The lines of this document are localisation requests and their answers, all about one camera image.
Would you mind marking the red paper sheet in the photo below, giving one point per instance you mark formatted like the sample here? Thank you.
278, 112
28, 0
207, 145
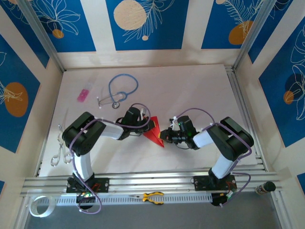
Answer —
155, 136

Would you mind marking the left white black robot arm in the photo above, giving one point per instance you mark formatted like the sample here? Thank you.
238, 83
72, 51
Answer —
112, 130

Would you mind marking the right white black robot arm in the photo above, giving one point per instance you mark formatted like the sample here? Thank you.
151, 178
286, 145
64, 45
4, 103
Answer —
202, 138

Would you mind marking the blue stethoscope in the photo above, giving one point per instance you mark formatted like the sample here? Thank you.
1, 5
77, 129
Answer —
115, 104

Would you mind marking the small pink clear bottle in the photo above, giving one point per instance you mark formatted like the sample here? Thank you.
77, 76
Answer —
83, 95

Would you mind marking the yellow black pliers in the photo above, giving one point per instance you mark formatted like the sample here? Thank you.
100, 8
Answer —
145, 197

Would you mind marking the right black control box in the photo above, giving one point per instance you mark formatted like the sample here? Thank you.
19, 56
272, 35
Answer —
216, 201

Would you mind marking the black control box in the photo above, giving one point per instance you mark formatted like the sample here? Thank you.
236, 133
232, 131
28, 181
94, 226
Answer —
83, 199
216, 201

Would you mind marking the silver metal scissors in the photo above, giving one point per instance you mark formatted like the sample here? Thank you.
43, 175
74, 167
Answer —
55, 160

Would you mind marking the left black control box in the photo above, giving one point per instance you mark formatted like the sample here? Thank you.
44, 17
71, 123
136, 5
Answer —
83, 199

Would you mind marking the small bottle with black cap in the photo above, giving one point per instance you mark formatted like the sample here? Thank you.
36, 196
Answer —
269, 186

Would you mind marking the clear tape roll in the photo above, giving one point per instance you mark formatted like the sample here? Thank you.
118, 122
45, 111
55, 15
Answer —
52, 205

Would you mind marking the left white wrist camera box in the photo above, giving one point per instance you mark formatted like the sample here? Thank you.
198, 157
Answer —
144, 114

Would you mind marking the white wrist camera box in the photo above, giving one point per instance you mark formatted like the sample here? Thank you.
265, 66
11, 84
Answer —
144, 114
175, 124

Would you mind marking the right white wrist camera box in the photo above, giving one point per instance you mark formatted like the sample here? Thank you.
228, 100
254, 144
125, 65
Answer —
175, 124

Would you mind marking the aluminium frame rail with arm bases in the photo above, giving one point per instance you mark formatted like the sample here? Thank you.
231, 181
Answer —
155, 181

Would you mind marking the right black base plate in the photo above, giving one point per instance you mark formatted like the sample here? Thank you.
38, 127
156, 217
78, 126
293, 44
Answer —
200, 183

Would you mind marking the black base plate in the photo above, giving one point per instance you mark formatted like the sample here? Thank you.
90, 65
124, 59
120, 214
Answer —
200, 183
103, 184

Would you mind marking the aluminium side rail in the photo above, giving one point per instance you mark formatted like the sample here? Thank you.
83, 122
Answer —
234, 83

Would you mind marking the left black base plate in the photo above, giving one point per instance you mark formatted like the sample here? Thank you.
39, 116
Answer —
103, 184

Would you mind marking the right aluminium corner post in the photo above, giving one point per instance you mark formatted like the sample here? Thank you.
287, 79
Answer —
250, 35

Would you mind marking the aluminium corner post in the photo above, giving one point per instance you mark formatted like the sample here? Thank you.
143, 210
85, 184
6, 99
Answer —
40, 33
250, 35

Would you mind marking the left aluminium corner post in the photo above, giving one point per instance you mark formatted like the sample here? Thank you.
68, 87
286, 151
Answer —
40, 33

